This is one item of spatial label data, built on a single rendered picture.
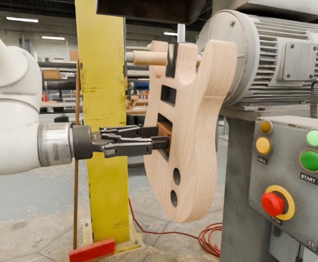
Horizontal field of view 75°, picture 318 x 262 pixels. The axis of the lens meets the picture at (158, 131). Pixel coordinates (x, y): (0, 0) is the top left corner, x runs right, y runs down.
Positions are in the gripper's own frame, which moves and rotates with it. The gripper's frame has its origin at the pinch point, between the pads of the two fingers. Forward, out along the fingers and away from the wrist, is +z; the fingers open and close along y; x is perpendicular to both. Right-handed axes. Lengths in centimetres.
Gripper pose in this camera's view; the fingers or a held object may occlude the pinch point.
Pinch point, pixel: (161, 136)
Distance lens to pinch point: 51.3
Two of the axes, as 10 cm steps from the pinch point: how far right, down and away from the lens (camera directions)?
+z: 9.4, -0.6, 3.4
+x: 0.6, -9.5, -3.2
